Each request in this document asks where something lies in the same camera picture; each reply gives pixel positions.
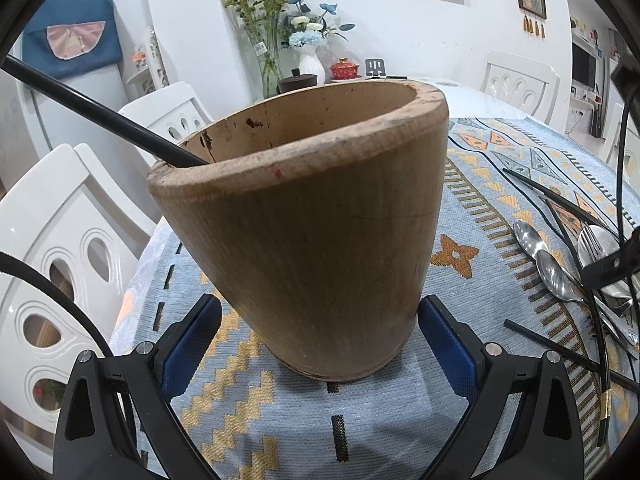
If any small white shelf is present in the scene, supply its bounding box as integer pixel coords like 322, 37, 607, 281
125, 30, 168, 93

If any metal fork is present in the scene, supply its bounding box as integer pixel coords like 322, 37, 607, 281
577, 224, 636, 311

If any bamboo utensil holder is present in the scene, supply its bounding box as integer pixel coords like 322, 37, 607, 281
147, 79, 448, 385

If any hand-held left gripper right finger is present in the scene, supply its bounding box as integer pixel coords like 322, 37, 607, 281
407, 294, 586, 480

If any red lidded tea bowl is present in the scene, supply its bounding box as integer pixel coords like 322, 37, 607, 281
328, 58, 362, 81

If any white vase with blue flowers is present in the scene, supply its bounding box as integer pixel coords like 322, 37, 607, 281
282, 0, 356, 83

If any blue cloth cover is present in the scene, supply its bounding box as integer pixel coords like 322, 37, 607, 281
21, 0, 123, 81

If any patterned blue tablecloth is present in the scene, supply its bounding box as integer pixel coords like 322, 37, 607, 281
107, 117, 640, 480

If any white appliance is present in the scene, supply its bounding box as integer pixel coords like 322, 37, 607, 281
12, 62, 151, 171

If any television screen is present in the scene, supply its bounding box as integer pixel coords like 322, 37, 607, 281
571, 42, 598, 91

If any glass vase with dried flowers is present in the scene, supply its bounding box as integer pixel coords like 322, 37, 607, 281
215, 0, 296, 98

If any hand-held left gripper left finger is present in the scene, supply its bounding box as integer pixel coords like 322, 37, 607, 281
52, 294, 223, 480

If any black cable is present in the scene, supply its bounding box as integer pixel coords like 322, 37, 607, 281
0, 251, 111, 361
615, 91, 635, 243

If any dark brown tea jar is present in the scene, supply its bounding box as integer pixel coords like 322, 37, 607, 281
276, 67, 319, 93

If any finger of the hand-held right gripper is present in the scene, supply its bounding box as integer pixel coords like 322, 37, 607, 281
581, 227, 640, 293

